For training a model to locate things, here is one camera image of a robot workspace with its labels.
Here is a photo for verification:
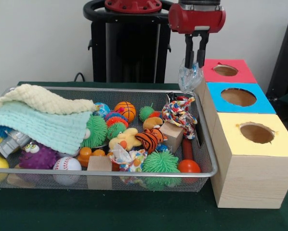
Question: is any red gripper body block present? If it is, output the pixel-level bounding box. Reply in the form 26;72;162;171
168;3;227;35

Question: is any brown plush toy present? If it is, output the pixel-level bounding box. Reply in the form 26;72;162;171
143;117;164;131

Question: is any small orange basketball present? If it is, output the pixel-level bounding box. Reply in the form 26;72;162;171
114;101;136;123

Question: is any red maraca rattle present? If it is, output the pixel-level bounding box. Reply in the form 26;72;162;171
177;137;201;175

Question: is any purple monster toy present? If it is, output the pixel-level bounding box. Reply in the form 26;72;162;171
19;141;63;170

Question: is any tiger striped toy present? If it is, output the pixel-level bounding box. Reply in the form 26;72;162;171
134;128;165;154

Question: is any white baseball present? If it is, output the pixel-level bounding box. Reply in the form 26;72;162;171
53;156;82;186

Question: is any green spiky ball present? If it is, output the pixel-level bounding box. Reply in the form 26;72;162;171
143;150;181;189

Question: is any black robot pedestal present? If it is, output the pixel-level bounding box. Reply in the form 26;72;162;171
83;0;183;83

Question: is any multicoloured rope toy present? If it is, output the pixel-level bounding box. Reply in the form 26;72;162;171
162;95;197;140

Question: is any wooden box with three holes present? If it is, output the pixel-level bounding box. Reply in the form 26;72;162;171
194;58;288;209

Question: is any dark green tablecloth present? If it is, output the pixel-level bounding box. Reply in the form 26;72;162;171
0;81;288;231

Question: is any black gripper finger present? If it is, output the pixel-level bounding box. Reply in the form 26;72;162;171
197;32;210;68
184;34;194;69

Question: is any cream knitted cloth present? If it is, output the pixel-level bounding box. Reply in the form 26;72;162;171
0;84;97;115

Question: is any clear plastic bag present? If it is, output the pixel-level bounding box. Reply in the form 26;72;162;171
178;63;204;95

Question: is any mint knitted cloth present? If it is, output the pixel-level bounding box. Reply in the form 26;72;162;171
0;100;92;155

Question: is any clear shallow mesh bin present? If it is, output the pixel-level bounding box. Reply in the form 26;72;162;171
0;86;219;193

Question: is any black panel stand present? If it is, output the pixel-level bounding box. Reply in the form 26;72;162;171
266;16;288;114

